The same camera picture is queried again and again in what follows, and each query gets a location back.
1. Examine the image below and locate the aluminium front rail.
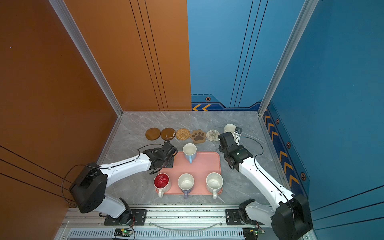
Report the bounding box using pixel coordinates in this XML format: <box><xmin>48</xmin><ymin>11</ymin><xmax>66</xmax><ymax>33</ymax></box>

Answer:
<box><xmin>55</xmin><ymin>204</ymin><xmax>277</xmax><ymax>240</ymax></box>

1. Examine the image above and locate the light blue mug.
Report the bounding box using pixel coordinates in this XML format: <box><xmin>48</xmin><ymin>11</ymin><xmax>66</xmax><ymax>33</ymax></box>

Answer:
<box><xmin>183</xmin><ymin>143</ymin><xmax>197</xmax><ymax>164</ymax></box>

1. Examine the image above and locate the pink rectangular tray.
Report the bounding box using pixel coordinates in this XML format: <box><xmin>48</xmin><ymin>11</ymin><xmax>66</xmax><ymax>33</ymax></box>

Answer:
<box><xmin>160</xmin><ymin>152</ymin><xmax>222</xmax><ymax>195</ymax></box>

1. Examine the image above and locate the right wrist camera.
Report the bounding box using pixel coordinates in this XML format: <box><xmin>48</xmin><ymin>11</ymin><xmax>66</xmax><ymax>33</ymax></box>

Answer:
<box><xmin>234</xmin><ymin>127</ymin><xmax>243</xmax><ymax>136</ymax></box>

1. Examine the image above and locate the woven rattan round coaster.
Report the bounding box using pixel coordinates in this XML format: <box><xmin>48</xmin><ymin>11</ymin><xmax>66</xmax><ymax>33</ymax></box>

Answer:
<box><xmin>176</xmin><ymin>129</ymin><xmax>191</xmax><ymax>141</ymax></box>

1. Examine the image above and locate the right circuit board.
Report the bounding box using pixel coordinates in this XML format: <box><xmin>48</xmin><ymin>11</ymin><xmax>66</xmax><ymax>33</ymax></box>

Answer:
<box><xmin>243</xmin><ymin>228</ymin><xmax>265</xmax><ymax>240</ymax></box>

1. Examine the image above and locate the multicolour woven round coaster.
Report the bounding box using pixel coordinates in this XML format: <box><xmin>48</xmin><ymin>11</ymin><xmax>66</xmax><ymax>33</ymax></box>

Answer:
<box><xmin>206</xmin><ymin>130</ymin><xmax>220</xmax><ymax>142</ymax></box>

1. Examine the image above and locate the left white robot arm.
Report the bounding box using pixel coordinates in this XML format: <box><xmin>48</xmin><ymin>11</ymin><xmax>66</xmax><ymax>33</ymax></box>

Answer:
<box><xmin>69</xmin><ymin>141</ymin><xmax>179</xmax><ymax>225</ymax></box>

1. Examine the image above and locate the red inside white mug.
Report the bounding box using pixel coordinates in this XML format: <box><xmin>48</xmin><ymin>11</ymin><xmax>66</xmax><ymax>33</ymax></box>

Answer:
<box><xmin>154</xmin><ymin>173</ymin><xmax>172</xmax><ymax>198</ymax></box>

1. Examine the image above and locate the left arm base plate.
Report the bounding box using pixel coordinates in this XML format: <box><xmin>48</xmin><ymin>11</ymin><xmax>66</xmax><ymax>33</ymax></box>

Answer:
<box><xmin>104</xmin><ymin>209</ymin><xmax>148</xmax><ymax>227</ymax></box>

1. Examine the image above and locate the left circuit board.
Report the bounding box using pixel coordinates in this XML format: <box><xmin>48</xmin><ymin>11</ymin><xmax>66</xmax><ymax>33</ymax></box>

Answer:
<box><xmin>114</xmin><ymin>228</ymin><xmax>135</xmax><ymax>240</ymax></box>

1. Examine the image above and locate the aluminium corner post right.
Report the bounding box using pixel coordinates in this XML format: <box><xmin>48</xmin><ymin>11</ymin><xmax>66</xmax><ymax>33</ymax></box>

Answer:
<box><xmin>258</xmin><ymin>0</ymin><xmax>319</xmax><ymax>117</ymax></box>

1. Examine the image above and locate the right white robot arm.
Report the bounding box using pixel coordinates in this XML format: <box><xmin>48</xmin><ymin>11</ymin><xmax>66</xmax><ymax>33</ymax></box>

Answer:
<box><xmin>218</xmin><ymin>132</ymin><xmax>313</xmax><ymax>240</ymax></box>

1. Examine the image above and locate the circuit board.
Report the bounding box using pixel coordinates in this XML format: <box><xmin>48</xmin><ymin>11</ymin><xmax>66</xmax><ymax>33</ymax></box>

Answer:
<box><xmin>114</xmin><ymin>228</ymin><xmax>135</xmax><ymax>240</ymax></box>
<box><xmin>243</xmin><ymin>228</ymin><xmax>265</xmax><ymax>240</ymax></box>

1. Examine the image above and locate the cork paw print coaster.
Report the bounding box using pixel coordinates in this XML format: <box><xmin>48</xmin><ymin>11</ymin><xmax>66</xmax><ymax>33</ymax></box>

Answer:
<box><xmin>190</xmin><ymin>130</ymin><xmax>206</xmax><ymax>144</ymax></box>

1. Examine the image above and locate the purple handled white mug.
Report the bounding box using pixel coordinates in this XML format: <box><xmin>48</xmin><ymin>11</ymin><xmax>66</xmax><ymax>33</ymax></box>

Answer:
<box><xmin>178</xmin><ymin>173</ymin><xmax>195</xmax><ymax>199</ymax></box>

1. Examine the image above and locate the aluminium corner post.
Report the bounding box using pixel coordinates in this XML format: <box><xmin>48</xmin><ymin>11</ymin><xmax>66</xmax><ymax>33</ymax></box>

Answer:
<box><xmin>49</xmin><ymin>0</ymin><xmax>123</xmax><ymax>117</ymax></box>
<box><xmin>258</xmin><ymin>0</ymin><xmax>319</xmax><ymax>117</ymax></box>

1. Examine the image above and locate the aluminium corner post left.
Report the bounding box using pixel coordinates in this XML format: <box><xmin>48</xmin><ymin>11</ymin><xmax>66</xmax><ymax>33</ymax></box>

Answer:
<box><xmin>49</xmin><ymin>0</ymin><xmax>123</xmax><ymax>117</ymax></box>

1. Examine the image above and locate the glossy round wooden coaster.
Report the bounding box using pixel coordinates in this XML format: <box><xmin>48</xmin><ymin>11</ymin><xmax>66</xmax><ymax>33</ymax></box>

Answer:
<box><xmin>161</xmin><ymin>128</ymin><xmax>176</xmax><ymax>141</ymax></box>

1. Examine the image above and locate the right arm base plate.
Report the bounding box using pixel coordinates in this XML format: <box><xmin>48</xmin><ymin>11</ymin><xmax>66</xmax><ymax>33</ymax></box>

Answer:
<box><xmin>225</xmin><ymin>209</ymin><xmax>257</xmax><ymax>226</ymax></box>

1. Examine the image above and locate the matte round wooden coaster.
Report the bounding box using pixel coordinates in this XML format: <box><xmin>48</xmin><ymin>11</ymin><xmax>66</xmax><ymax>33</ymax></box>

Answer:
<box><xmin>145</xmin><ymin>128</ymin><xmax>161</xmax><ymax>141</ymax></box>

